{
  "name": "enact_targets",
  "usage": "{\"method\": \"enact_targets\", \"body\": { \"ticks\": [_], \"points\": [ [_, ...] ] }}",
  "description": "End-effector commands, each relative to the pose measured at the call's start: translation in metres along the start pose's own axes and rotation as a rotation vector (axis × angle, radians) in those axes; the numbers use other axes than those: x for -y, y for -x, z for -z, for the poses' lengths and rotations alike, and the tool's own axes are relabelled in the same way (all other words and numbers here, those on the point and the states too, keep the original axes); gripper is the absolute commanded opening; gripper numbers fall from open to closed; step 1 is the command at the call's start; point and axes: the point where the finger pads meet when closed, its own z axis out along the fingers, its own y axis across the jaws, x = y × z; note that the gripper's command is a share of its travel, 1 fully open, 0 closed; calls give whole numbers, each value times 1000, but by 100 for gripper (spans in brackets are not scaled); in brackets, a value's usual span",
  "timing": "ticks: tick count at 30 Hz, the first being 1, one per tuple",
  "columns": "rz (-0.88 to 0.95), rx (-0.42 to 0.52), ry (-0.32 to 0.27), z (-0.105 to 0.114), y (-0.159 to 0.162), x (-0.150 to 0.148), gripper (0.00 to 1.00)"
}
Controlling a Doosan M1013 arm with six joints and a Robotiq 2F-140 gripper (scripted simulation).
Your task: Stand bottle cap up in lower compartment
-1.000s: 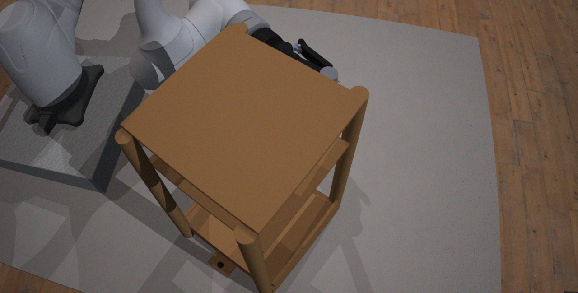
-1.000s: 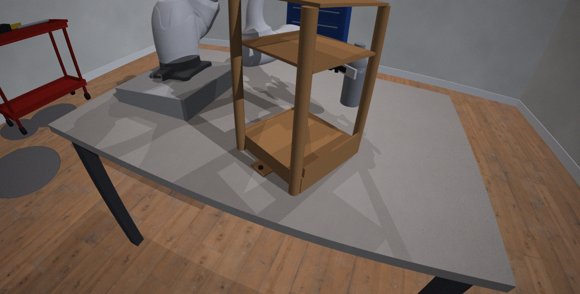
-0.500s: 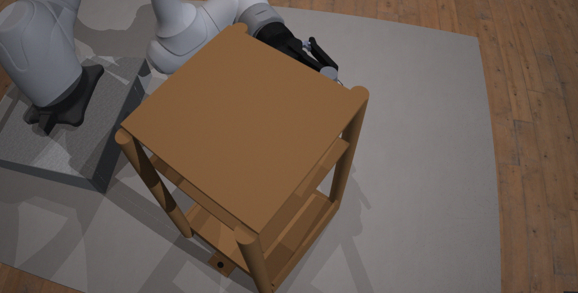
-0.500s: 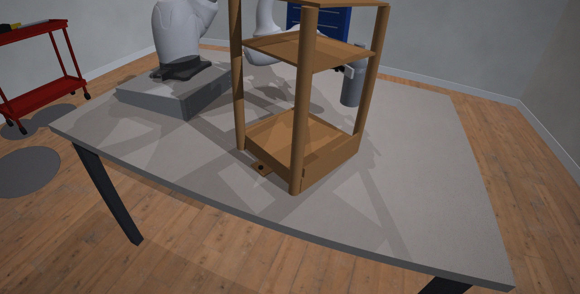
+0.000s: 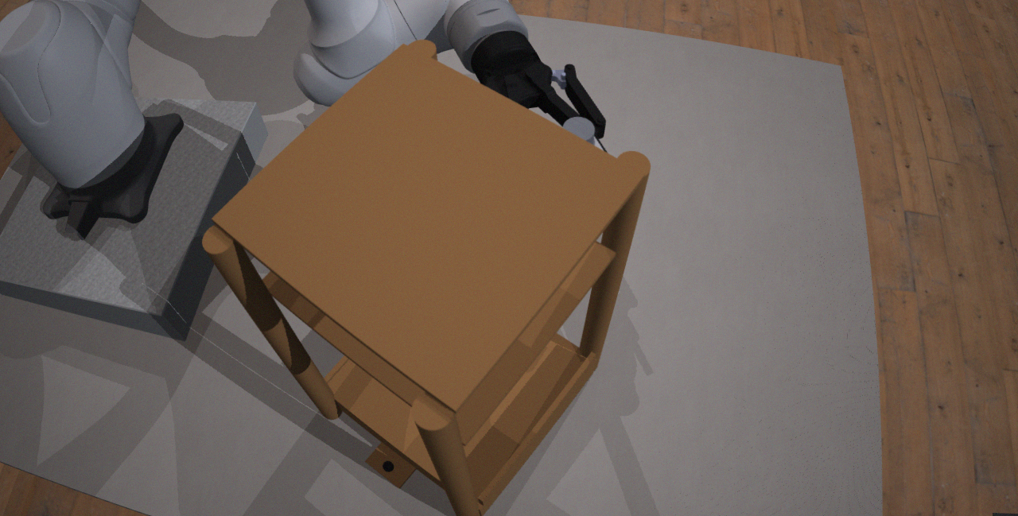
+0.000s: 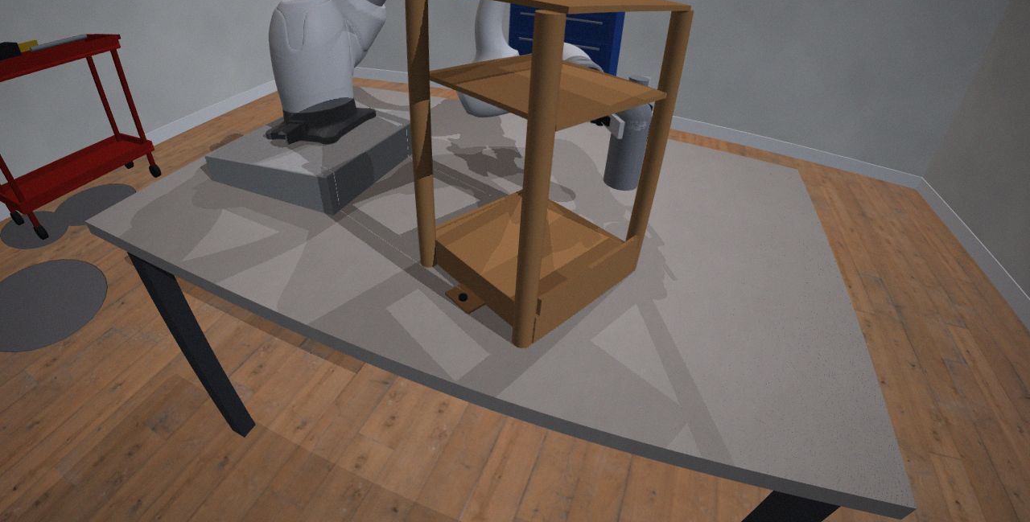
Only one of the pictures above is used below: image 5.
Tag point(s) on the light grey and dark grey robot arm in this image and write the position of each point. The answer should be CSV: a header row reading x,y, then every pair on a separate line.
x,y
65,85

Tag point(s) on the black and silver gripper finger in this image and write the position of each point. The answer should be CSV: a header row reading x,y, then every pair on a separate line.
x,y
511,87
561,111

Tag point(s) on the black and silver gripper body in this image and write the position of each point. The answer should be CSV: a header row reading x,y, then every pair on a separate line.
x,y
509,53

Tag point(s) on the grey bottle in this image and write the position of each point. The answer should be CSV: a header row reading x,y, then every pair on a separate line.
x,y
582,127

